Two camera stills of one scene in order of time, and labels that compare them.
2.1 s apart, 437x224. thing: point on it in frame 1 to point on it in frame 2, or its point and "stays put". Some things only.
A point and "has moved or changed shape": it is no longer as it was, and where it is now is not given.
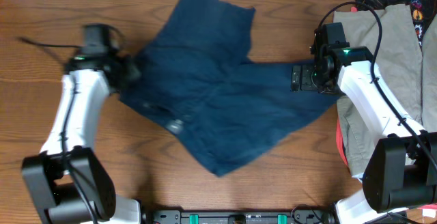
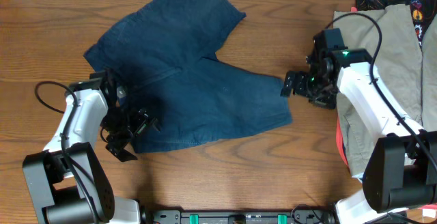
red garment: (340, 145) stays put
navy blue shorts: (200, 73) has moved or changed shape
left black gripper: (128, 71) to (133, 132)
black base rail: (238, 216) stays put
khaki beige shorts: (406, 72) stays put
